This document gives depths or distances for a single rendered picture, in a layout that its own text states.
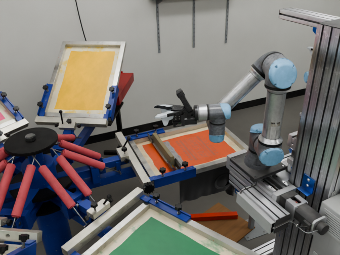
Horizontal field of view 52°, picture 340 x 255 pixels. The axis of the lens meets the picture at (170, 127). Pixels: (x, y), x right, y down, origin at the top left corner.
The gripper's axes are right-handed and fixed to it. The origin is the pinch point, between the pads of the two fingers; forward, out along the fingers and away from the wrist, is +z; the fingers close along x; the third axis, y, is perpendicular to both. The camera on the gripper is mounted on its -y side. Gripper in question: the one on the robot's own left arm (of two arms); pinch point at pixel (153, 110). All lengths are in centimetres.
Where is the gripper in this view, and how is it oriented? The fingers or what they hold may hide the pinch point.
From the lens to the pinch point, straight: 158.8
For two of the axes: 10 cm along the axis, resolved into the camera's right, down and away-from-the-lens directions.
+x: -0.6, -3.7, 9.3
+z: -10.0, 0.5, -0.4
